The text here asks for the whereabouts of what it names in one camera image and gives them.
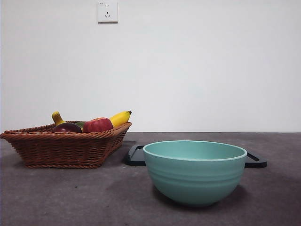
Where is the red apple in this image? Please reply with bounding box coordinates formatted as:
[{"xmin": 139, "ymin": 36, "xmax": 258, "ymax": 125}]
[{"xmin": 82, "ymin": 117, "xmax": 114, "ymax": 133}]

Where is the black rectangular tray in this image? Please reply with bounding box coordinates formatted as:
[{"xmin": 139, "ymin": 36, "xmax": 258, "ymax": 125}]
[{"xmin": 124, "ymin": 144, "xmax": 268, "ymax": 169}]

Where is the yellow banana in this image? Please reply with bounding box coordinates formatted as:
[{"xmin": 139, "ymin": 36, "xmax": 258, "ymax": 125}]
[{"xmin": 51, "ymin": 110, "xmax": 133, "ymax": 132}]

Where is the teal ribbed bowl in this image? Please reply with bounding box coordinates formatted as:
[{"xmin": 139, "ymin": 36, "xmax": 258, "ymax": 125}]
[{"xmin": 142, "ymin": 139, "xmax": 248, "ymax": 208}]

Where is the white wall socket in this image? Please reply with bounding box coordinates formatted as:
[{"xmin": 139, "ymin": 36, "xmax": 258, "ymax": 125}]
[{"xmin": 97, "ymin": 0, "xmax": 119, "ymax": 24}]

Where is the dark purple plum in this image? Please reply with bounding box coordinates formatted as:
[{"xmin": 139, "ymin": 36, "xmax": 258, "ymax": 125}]
[{"xmin": 52, "ymin": 122, "xmax": 83, "ymax": 133}]

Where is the brown wicker basket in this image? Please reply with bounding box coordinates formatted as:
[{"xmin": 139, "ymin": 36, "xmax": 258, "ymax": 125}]
[{"xmin": 0, "ymin": 121, "xmax": 133, "ymax": 169}]

